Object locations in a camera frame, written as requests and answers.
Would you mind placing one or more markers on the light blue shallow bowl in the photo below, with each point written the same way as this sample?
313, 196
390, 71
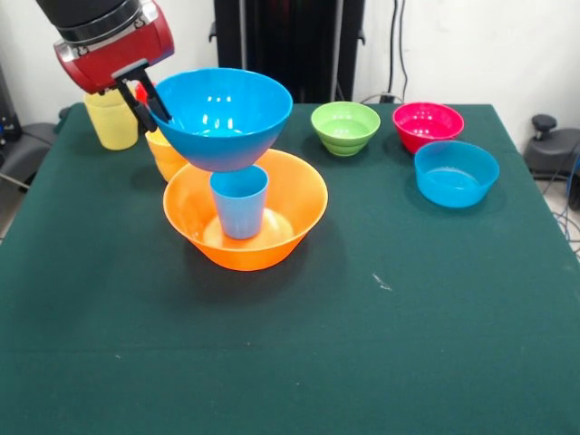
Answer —
453, 190

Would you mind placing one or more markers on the pink bowl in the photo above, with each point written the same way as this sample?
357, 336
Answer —
426, 136

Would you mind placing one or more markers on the large blue bowl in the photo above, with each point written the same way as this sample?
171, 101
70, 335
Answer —
217, 140

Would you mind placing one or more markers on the small yellow orange cup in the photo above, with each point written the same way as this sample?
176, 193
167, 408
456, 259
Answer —
165, 158

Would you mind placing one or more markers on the black equipment box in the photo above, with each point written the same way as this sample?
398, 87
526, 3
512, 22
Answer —
6, 118

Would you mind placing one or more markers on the dark green table cloth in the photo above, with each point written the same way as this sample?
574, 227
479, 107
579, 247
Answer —
272, 340

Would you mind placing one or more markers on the large orange bowl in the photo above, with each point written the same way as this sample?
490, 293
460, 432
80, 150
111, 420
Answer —
244, 256

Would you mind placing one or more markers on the green bowl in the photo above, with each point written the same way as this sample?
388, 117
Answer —
344, 140

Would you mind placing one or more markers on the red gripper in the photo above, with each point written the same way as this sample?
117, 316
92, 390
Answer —
122, 54

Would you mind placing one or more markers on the blue cup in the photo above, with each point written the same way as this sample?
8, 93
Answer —
238, 213

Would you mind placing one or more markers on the pale yellow cup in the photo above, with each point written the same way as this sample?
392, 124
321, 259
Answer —
111, 127

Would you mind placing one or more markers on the red cup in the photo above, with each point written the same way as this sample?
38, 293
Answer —
141, 93

